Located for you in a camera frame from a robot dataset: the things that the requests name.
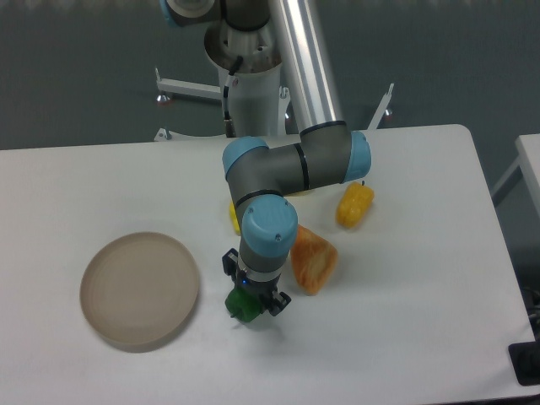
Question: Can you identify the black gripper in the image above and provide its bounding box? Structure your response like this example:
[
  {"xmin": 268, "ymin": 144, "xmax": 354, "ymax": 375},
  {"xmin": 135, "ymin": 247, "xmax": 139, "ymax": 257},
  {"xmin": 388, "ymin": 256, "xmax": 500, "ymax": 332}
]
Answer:
[{"xmin": 222, "ymin": 248, "xmax": 291, "ymax": 316}]

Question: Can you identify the green toy pepper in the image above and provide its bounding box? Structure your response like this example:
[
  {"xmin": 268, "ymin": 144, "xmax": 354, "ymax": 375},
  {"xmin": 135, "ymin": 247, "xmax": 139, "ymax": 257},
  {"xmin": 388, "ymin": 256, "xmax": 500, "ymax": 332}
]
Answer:
[{"xmin": 224, "ymin": 288, "xmax": 262, "ymax": 323}]

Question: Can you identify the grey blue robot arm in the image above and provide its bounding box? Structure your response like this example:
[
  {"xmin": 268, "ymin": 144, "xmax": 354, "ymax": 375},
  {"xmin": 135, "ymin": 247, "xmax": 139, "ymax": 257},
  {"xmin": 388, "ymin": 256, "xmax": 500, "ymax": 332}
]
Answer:
[{"xmin": 160, "ymin": 1, "xmax": 371, "ymax": 322}]

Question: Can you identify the yellow toy pepper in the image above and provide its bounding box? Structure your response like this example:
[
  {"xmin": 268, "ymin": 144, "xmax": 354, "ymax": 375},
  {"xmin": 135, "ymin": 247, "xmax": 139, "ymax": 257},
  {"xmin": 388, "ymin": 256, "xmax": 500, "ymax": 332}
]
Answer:
[{"xmin": 335, "ymin": 182, "xmax": 375, "ymax": 229}]

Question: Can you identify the orange toy bread wedge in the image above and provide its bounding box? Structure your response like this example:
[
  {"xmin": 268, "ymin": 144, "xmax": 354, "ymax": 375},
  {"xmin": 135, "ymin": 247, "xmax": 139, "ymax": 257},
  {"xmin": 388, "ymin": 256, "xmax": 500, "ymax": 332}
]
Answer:
[{"xmin": 290, "ymin": 225, "xmax": 338, "ymax": 295}]

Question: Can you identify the yellow toy banana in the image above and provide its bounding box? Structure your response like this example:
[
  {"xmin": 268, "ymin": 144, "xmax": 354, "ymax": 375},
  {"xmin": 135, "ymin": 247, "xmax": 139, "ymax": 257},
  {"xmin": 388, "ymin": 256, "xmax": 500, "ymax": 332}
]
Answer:
[{"xmin": 228, "ymin": 189, "xmax": 316, "ymax": 236}]

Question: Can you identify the beige round plate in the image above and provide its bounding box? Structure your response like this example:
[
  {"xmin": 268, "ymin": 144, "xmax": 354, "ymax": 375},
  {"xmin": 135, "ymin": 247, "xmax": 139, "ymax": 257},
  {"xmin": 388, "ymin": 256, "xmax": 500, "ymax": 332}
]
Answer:
[{"xmin": 79, "ymin": 232, "xmax": 201, "ymax": 353}]

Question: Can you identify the black box at table edge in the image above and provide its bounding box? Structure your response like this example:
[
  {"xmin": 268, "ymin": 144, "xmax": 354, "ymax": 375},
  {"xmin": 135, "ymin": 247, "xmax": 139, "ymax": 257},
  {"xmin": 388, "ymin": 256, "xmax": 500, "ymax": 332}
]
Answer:
[{"xmin": 508, "ymin": 341, "xmax": 540, "ymax": 386}]

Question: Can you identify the white side table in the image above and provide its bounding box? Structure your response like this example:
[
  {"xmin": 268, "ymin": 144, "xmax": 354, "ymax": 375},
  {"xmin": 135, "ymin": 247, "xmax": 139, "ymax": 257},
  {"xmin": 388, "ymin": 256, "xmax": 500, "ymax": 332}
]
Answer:
[{"xmin": 490, "ymin": 134, "xmax": 540, "ymax": 212}]

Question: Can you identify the black cable on pedestal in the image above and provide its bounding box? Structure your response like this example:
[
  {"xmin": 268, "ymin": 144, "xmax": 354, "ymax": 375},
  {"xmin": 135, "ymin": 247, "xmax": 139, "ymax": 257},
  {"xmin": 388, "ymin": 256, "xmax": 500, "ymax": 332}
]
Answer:
[{"xmin": 222, "ymin": 55, "xmax": 245, "ymax": 138}]

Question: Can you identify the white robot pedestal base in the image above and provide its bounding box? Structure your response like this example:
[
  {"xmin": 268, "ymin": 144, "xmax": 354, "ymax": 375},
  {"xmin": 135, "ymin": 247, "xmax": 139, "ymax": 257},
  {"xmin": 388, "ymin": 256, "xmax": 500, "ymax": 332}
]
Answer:
[{"xmin": 152, "ymin": 20, "xmax": 396, "ymax": 143}]

